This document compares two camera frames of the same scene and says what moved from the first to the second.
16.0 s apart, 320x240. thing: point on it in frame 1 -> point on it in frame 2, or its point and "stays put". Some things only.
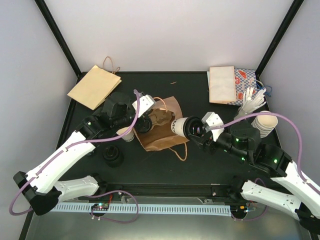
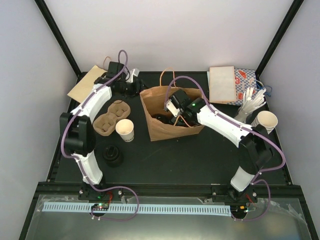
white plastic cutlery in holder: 250,101 stays put
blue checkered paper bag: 244,79 stays put
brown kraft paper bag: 160,136 -> 153,100
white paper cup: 129,137 stays put
